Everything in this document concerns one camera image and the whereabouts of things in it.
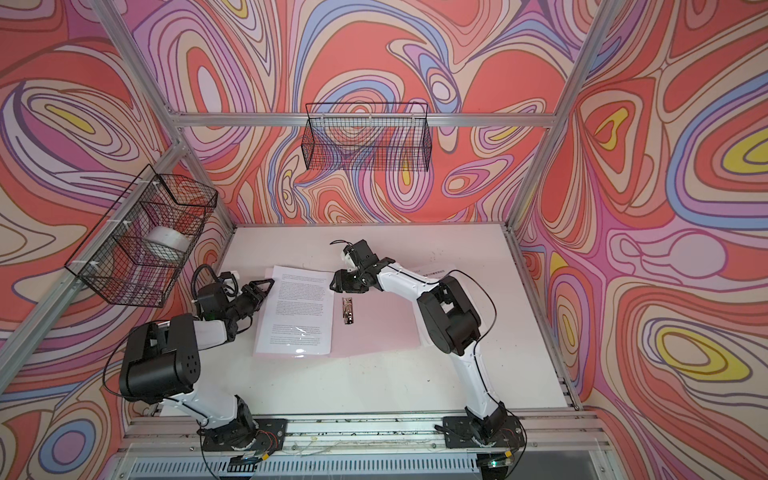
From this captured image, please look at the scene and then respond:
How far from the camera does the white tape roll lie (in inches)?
28.1

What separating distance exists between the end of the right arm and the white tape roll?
1.31 ft

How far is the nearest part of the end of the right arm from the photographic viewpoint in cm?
74

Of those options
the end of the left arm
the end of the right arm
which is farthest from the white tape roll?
the end of the right arm

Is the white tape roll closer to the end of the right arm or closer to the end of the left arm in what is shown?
the end of the left arm
